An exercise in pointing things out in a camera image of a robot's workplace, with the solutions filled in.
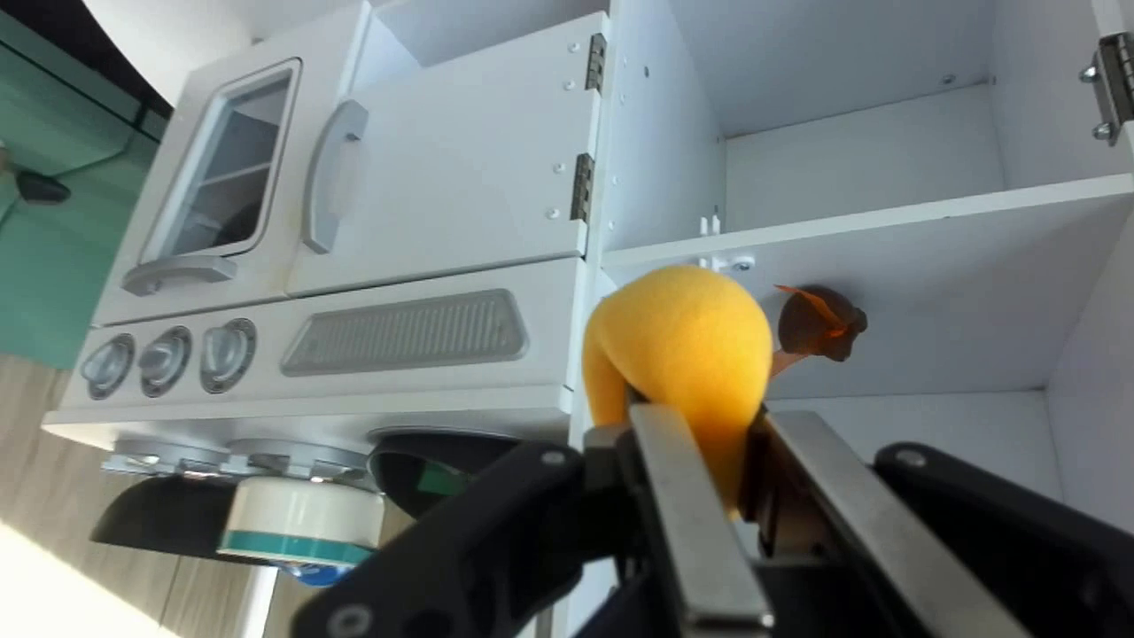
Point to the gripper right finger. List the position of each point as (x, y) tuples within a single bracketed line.
[(898, 543)]

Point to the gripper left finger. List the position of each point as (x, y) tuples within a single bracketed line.
[(697, 534)]

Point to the yellow round toy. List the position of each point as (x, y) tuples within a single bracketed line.
[(685, 341)]

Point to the small brown toy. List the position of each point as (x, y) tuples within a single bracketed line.
[(821, 321)]

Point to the black toy pot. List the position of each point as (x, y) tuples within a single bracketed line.
[(438, 474)]

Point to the white plastic pot teal stripe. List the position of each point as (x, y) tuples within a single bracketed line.
[(302, 525)]

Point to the white plastic door catch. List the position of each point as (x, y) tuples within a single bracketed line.
[(725, 241)]

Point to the white toy kitchen cabinet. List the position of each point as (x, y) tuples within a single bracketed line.
[(472, 154)]

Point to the grey stove knob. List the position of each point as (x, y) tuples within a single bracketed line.
[(107, 367), (163, 360), (229, 357)]

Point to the silver door hinge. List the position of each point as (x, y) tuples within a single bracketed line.
[(1115, 89)]

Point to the black frying pan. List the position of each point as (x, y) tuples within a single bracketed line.
[(155, 519)]

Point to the white oven door with window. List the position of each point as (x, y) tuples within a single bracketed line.
[(213, 179)]

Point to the green sofa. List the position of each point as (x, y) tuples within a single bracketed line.
[(57, 286)]

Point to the small black device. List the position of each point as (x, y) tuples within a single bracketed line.
[(40, 185)]

